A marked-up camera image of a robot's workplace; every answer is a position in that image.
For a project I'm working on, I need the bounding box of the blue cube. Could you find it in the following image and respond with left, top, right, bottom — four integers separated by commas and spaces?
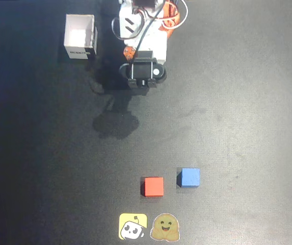
176, 167, 201, 189

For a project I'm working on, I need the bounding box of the white cardboard box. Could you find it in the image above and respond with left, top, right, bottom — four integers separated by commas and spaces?
63, 14, 98, 61

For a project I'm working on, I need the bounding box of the red cube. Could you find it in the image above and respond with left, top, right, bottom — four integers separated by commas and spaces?
140, 177, 165, 198

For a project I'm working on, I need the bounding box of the yellow robot sticker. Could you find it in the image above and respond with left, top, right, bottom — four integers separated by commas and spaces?
118, 213, 148, 240

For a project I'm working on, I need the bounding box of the hugging face emoji sticker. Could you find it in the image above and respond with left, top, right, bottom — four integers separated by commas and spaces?
149, 213, 181, 242

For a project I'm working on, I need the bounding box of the black camera cable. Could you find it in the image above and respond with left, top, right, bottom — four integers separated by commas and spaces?
131, 0, 167, 64

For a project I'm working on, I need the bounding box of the black looped cable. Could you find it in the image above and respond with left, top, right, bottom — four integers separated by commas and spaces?
111, 15, 147, 41

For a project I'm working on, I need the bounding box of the white cable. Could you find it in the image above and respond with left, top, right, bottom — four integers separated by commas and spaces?
160, 0, 189, 29

